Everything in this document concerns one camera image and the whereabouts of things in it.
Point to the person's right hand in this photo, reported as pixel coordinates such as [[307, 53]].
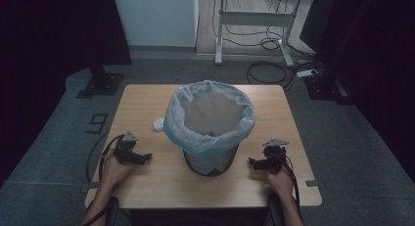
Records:
[[280, 183]]

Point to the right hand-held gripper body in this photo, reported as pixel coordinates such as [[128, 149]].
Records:
[[274, 154]]

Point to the person's left hand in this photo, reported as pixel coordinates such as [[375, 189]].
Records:
[[114, 172]]

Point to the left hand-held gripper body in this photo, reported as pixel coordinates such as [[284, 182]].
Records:
[[125, 151]]

